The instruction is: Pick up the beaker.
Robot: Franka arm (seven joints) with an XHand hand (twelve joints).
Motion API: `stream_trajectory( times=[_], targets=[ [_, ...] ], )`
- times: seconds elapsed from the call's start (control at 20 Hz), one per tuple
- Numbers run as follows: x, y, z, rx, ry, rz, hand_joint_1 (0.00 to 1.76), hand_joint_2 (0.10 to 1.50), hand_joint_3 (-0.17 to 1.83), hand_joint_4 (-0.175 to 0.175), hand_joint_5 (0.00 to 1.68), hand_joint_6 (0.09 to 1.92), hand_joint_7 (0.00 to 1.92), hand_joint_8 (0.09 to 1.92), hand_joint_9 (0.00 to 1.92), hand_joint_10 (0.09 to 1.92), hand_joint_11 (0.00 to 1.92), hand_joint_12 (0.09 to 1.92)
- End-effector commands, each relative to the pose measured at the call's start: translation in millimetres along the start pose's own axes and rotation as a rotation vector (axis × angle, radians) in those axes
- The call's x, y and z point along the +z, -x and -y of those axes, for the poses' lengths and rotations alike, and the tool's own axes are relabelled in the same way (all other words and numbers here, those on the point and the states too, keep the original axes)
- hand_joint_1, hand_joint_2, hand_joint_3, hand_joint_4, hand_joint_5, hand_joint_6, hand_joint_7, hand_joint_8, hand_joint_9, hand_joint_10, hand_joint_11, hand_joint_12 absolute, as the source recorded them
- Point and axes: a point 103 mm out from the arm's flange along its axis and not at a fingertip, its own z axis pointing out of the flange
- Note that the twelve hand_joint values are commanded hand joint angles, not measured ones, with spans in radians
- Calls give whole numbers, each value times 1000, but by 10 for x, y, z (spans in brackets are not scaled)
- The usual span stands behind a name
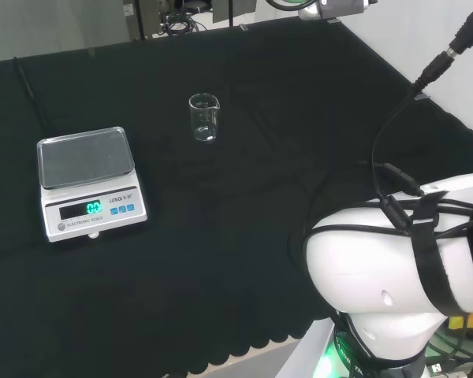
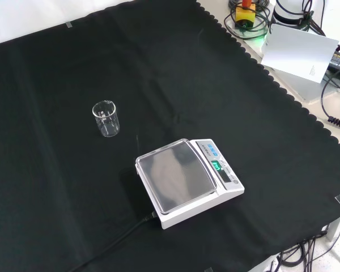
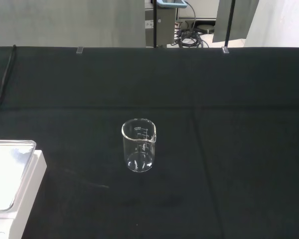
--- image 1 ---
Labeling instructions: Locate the black cable with plug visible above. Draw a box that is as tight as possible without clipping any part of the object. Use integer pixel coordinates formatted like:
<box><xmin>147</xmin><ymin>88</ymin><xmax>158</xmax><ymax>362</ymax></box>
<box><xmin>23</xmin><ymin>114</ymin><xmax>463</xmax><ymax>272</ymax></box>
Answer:
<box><xmin>369</xmin><ymin>3</ymin><xmax>473</xmax><ymax>206</ymax></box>

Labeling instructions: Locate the white electronic balance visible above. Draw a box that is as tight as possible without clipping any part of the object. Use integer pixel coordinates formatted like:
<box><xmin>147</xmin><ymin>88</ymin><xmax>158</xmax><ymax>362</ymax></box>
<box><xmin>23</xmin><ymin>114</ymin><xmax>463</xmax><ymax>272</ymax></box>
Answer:
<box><xmin>36</xmin><ymin>125</ymin><xmax>148</xmax><ymax>243</ymax></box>

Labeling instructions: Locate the black cable on cloth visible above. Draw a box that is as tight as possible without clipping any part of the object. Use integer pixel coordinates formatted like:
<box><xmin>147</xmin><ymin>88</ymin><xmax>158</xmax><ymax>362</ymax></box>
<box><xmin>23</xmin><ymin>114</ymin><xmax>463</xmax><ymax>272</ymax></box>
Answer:
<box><xmin>13</xmin><ymin>56</ymin><xmax>50</xmax><ymax>135</ymax></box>

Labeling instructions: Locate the clear glass beaker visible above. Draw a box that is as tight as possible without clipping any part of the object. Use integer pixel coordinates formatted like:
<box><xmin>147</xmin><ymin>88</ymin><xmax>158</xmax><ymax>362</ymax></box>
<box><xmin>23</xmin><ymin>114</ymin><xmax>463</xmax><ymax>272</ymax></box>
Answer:
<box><xmin>188</xmin><ymin>93</ymin><xmax>221</xmax><ymax>143</ymax></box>

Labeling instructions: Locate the silver camera housing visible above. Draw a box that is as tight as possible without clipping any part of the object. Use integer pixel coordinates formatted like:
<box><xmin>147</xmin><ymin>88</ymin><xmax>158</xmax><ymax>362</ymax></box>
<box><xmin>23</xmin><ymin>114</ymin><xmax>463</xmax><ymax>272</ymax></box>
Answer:
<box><xmin>297</xmin><ymin>0</ymin><xmax>379</xmax><ymax>20</ymax></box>

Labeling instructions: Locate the black bench cloth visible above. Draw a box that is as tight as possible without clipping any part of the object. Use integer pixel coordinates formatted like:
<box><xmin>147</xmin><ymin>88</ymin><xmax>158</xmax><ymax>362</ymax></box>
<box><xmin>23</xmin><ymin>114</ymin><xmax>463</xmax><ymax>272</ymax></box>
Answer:
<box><xmin>0</xmin><ymin>18</ymin><xmax>473</xmax><ymax>378</ymax></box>

